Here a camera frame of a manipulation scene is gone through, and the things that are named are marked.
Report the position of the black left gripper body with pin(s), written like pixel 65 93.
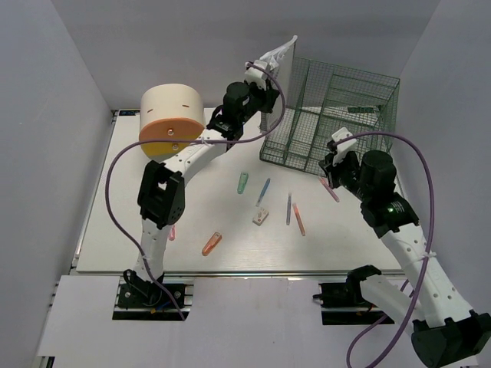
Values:
pixel 259 100

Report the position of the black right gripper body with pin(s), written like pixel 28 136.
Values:
pixel 345 173

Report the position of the grey white manual booklet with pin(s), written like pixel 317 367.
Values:
pixel 280 61

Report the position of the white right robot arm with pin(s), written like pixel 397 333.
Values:
pixel 443 327

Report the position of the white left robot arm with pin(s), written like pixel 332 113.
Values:
pixel 161 197

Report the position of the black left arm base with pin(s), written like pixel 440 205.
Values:
pixel 132 305

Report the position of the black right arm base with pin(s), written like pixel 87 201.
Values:
pixel 338 308

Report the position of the pink purple highlighter pen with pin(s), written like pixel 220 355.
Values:
pixel 331 192

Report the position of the orange highlighter pen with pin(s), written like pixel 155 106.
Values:
pixel 299 219

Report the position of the green transparent correction tape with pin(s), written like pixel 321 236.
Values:
pixel 243 179

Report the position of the blue highlighter pen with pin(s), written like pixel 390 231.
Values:
pixel 263 192

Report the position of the cream round drawer box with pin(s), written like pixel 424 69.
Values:
pixel 170 116

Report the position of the orange transparent correction tape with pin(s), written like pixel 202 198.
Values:
pixel 214 240

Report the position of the pink transparent correction tape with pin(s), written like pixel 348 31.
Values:
pixel 172 233

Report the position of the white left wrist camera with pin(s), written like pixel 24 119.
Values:
pixel 254 73

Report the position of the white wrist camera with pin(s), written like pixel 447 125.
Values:
pixel 343 144
pixel 254 73

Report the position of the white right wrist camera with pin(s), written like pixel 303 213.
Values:
pixel 343 144

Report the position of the green wire mesh organizer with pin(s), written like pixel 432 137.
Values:
pixel 323 98

